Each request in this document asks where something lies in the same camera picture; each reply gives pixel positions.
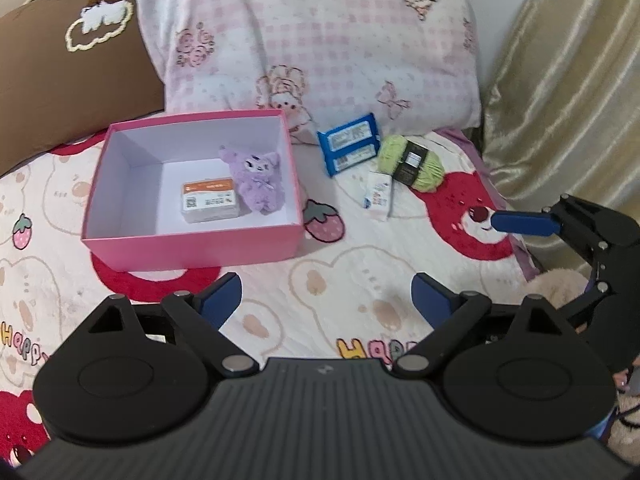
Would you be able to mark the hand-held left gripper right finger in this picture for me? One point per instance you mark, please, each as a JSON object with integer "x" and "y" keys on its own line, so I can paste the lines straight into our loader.
{"x": 431, "y": 301}

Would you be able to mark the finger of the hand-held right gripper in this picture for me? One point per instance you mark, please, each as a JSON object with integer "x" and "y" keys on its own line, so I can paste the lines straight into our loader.
{"x": 520, "y": 223}

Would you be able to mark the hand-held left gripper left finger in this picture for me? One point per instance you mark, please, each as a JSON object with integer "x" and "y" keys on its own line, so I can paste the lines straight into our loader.
{"x": 220, "y": 302}

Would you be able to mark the pink cardboard box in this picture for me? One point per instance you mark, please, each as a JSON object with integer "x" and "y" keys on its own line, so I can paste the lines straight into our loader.
{"x": 200, "y": 250}

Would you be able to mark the clear case with orange label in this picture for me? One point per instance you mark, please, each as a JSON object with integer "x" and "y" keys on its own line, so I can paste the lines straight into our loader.
{"x": 207, "y": 203}

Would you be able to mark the purple plush toy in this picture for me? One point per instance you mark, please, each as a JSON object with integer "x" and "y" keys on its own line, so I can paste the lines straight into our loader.
{"x": 257, "y": 180}

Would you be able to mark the green yarn ball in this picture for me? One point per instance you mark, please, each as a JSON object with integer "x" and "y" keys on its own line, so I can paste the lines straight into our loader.
{"x": 390, "y": 152}

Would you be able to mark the printed bear blanket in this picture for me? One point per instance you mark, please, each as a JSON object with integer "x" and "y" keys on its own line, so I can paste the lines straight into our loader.
{"x": 325, "y": 280}

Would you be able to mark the small white printed packet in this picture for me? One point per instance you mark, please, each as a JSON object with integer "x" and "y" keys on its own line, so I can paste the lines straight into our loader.
{"x": 377, "y": 195}

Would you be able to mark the gold curtain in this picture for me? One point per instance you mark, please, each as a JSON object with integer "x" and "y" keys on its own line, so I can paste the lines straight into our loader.
{"x": 565, "y": 85}

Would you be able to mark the blue wet wipes packet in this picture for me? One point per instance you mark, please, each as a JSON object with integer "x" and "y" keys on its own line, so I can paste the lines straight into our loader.
{"x": 350, "y": 142}

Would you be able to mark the brown cloud pillow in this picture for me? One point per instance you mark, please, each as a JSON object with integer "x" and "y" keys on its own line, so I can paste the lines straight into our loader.
{"x": 75, "y": 90}

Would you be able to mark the pink checked pillow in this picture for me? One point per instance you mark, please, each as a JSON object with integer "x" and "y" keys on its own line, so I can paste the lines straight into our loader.
{"x": 300, "y": 35}

